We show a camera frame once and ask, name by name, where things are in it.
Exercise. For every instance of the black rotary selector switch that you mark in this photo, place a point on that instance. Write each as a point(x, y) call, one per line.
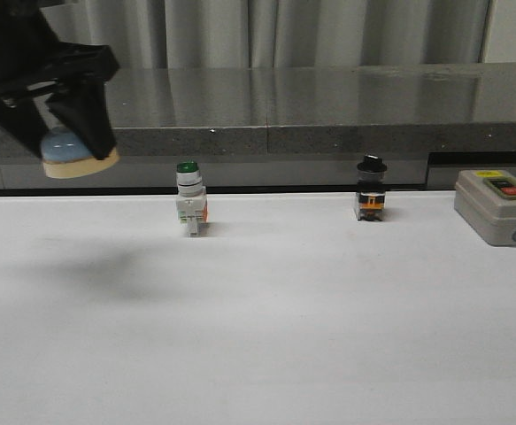
point(370, 194)

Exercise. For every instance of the grey curtain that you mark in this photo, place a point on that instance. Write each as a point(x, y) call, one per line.
point(266, 34)

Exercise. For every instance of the green pushbutton switch white body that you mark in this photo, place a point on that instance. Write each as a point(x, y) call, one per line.
point(191, 201)

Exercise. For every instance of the grey stone countertop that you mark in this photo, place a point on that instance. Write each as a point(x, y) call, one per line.
point(298, 127)

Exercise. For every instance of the grey switch box red button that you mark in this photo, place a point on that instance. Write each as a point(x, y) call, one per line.
point(486, 200)

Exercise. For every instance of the blue call bell cream base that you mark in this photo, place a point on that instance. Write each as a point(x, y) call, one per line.
point(65, 156)

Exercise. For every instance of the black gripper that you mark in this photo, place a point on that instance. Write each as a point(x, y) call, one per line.
point(31, 53)

